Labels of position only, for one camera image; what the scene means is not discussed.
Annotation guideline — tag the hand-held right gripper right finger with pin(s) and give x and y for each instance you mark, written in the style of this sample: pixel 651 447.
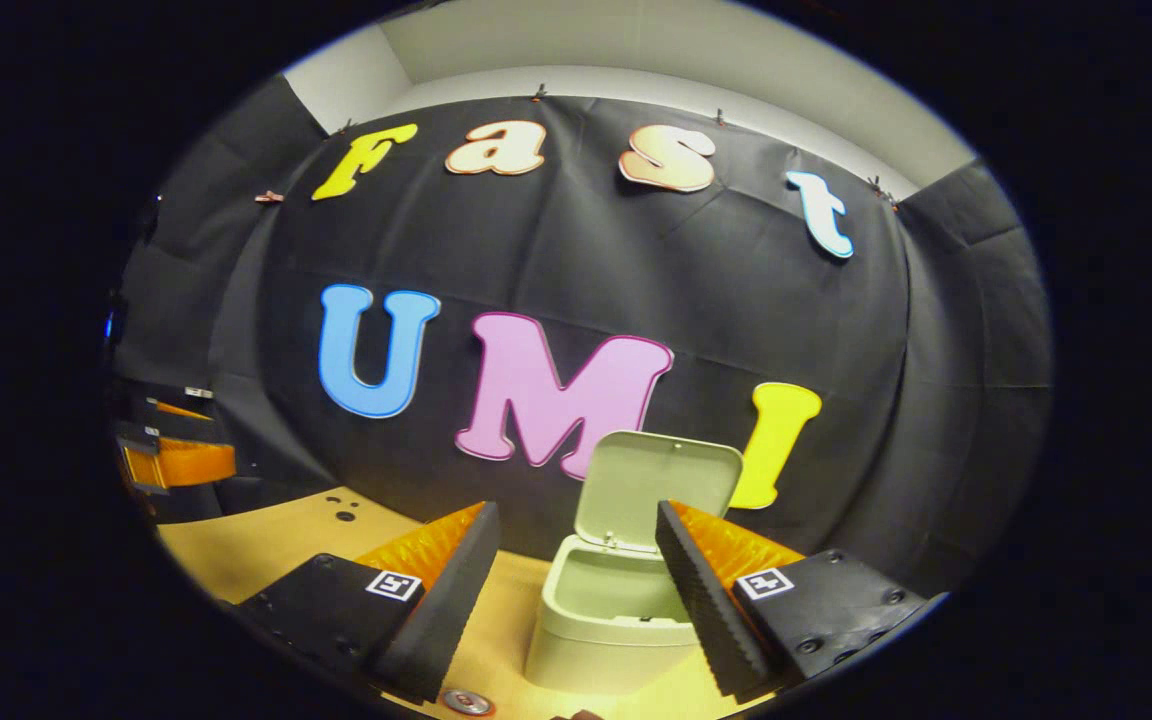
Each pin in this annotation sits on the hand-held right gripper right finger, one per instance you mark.
pixel 701 610

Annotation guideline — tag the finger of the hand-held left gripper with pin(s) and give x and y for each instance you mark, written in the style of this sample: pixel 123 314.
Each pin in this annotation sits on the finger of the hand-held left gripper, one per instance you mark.
pixel 181 410
pixel 191 462

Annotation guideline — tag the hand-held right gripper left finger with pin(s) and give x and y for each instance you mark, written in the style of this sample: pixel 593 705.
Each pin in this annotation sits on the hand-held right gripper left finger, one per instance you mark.
pixel 456 610

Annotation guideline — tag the red pop can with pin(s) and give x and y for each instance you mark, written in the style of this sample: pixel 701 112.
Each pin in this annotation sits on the red pop can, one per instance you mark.
pixel 468 702

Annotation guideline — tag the green desktop garbage bin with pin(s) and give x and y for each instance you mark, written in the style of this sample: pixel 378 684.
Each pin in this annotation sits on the green desktop garbage bin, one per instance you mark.
pixel 606 600

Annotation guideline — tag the wooden desktop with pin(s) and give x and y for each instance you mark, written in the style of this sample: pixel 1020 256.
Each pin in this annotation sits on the wooden desktop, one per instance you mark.
pixel 266 550

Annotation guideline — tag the red cloth clip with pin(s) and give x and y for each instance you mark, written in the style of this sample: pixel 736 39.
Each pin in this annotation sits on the red cloth clip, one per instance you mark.
pixel 269 197

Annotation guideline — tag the black backdrop cloth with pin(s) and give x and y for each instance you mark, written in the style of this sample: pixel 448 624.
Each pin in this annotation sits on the black backdrop cloth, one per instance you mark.
pixel 696 300

